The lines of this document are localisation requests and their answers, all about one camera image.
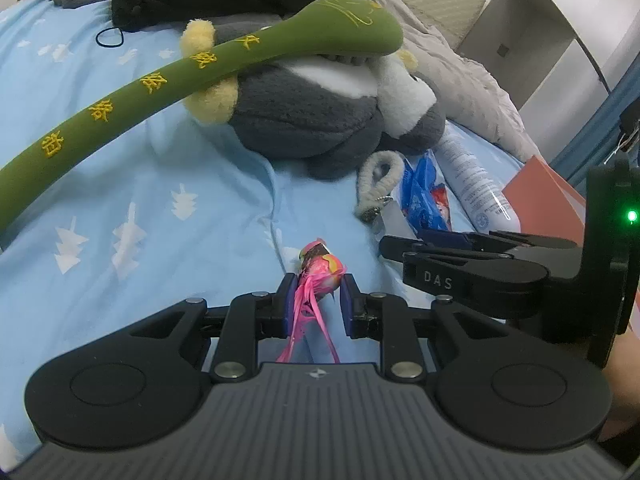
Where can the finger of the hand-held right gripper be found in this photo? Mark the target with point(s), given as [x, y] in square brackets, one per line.
[490, 280]
[475, 242]

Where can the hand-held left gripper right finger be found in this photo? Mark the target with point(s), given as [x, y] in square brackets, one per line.
[347, 305]

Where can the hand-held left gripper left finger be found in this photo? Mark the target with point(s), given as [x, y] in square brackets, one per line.
[287, 305]

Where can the orange cardboard box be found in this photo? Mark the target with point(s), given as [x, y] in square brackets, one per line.
[540, 185]

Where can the person's right forearm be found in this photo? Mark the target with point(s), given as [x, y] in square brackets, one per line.
[625, 385]

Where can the blue plastic packet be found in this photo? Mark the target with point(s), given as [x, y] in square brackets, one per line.
[420, 195]

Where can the white spray bottle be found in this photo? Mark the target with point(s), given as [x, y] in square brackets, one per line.
[470, 170]

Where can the blue curtain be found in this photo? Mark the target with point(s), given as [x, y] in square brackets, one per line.
[600, 130]

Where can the beige duvet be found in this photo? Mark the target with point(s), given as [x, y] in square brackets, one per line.
[465, 90]

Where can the grey penguin plush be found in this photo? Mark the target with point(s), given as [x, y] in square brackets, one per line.
[310, 125]

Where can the blue printed bed sheet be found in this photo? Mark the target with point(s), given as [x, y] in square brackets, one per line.
[125, 185]

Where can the black curved pole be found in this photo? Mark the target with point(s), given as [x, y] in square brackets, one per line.
[585, 50]

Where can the long green plush stick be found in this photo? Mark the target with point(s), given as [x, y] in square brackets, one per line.
[150, 95]

